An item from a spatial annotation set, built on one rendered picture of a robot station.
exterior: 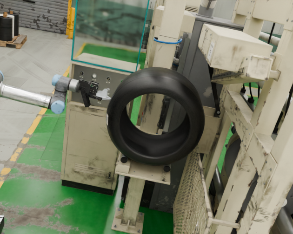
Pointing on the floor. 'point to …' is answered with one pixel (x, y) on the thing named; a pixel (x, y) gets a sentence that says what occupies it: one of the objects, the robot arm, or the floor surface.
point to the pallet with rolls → (8, 30)
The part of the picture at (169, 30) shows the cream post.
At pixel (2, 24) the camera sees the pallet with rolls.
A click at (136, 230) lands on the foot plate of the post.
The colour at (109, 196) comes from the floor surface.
